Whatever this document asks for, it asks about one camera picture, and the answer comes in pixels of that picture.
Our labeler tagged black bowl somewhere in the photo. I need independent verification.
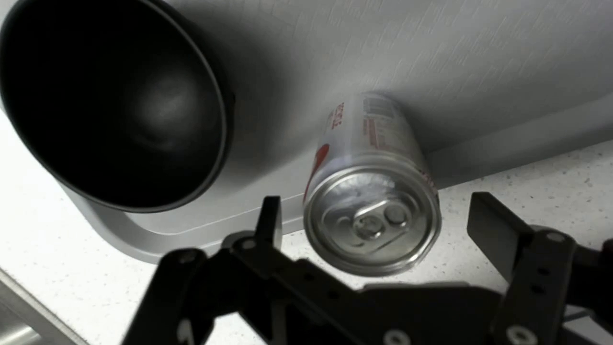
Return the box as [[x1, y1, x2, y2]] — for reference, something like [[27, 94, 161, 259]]
[[0, 0, 230, 214]]

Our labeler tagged stainless steel double sink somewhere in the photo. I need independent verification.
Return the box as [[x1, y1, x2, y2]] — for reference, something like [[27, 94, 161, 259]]
[[0, 266, 88, 345]]

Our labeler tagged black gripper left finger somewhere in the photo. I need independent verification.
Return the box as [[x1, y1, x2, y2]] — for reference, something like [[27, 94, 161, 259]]
[[121, 193, 424, 345]]

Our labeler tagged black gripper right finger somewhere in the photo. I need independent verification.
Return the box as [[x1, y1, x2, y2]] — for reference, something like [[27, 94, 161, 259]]
[[466, 190, 613, 345]]

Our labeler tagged grey plastic tray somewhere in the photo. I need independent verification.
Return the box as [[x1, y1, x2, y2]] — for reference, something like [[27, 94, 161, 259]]
[[60, 0, 613, 264]]

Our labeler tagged white red soda can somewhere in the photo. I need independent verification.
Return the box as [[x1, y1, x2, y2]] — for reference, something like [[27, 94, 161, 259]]
[[301, 90, 445, 278]]

